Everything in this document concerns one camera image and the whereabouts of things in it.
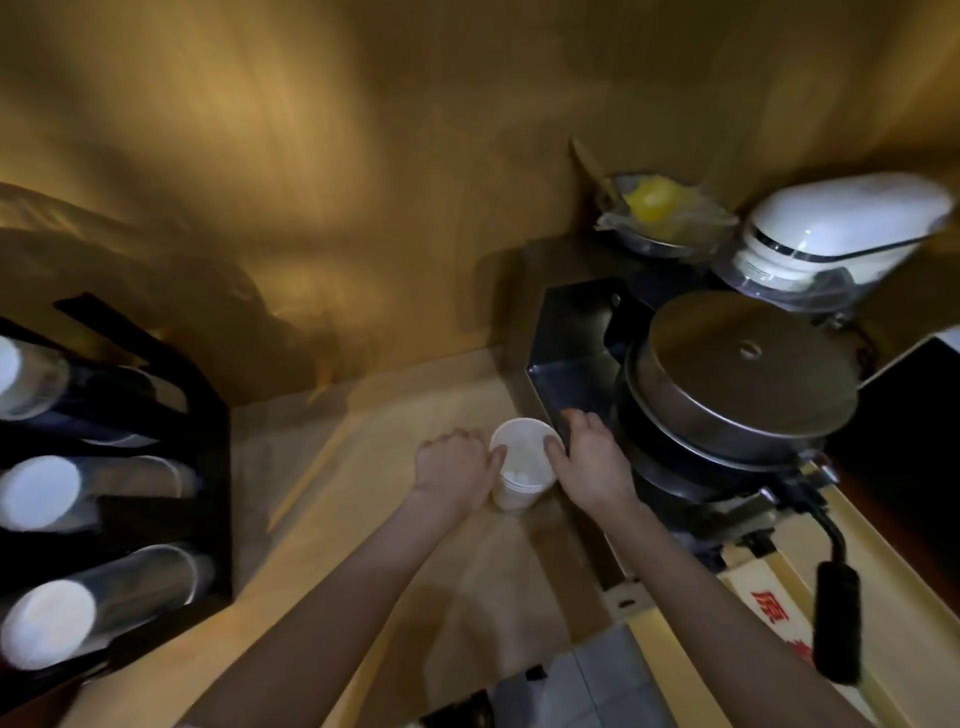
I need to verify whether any person's right hand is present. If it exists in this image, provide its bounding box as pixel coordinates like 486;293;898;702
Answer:
543;408;640;520

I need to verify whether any wooden box with red print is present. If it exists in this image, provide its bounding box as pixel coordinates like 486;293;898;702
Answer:
607;480;960;728

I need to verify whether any metal cup sealing machine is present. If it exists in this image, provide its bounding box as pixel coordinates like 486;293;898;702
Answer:
525;276;864;571

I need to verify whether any person's left hand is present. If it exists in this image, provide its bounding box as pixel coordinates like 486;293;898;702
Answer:
413;429;509;516

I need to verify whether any person's left forearm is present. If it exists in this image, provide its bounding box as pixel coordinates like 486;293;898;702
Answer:
178;489;470;728

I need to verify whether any white stand mixer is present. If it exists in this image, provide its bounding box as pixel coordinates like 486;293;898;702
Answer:
712;172;955;315

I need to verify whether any metal bowl with yellow food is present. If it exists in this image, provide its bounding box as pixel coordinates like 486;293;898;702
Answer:
594;172;740;262

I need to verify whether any white paper cup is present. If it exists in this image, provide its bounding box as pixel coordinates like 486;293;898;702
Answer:
489;417;562;514

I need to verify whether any person's right forearm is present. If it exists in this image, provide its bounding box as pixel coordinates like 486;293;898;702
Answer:
600;501;871;728

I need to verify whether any black machine lever handle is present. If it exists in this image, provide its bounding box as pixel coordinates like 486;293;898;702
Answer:
795;480;864;685

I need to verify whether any clear tube of white cups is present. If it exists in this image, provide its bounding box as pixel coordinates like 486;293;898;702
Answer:
0;334;72;421
0;543;215;672
0;454;200;535

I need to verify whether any black cup dispenser rack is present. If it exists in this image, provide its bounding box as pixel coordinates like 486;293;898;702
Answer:
0;292;235;714

